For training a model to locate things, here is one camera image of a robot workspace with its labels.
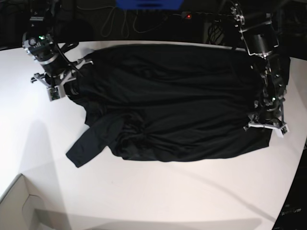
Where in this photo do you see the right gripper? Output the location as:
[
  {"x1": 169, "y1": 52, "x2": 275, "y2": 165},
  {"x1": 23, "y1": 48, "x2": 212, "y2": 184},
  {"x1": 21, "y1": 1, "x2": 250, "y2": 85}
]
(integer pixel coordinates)
[{"x1": 31, "y1": 58, "x2": 93, "y2": 101}]

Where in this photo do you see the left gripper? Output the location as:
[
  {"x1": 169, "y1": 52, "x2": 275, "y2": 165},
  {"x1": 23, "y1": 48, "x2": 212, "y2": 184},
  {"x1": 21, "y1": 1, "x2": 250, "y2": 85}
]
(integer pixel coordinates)
[{"x1": 243, "y1": 105, "x2": 289, "y2": 138}]

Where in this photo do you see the black t-shirt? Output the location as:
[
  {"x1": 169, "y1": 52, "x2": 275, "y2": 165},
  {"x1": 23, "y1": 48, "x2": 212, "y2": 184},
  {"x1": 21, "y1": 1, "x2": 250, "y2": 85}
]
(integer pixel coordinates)
[{"x1": 66, "y1": 45, "x2": 272, "y2": 167}]

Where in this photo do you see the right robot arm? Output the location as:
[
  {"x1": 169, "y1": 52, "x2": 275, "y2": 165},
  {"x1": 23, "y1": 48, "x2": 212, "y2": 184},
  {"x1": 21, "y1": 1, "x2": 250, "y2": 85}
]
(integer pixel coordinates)
[{"x1": 22, "y1": 0, "x2": 93, "y2": 101}]

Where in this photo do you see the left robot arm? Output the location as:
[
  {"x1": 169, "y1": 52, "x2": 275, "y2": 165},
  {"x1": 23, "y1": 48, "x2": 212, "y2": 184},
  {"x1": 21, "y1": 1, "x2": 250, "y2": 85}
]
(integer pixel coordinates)
[{"x1": 230, "y1": 0, "x2": 289, "y2": 138}]

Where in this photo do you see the blue bin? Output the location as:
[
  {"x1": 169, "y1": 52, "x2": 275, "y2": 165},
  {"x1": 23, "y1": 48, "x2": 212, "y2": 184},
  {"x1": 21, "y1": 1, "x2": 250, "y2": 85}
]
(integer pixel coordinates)
[{"x1": 116, "y1": 0, "x2": 183, "y2": 10}]

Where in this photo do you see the black power strip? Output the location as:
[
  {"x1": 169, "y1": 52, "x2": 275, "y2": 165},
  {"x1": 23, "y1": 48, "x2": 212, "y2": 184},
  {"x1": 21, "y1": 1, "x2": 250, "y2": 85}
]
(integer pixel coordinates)
[{"x1": 180, "y1": 11, "x2": 233, "y2": 21}]

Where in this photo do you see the black cable bundle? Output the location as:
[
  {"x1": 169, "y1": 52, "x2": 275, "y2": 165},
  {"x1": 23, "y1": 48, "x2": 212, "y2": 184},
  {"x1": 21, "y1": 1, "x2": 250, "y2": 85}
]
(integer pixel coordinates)
[{"x1": 206, "y1": 21, "x2": 226, "y2": 46}]

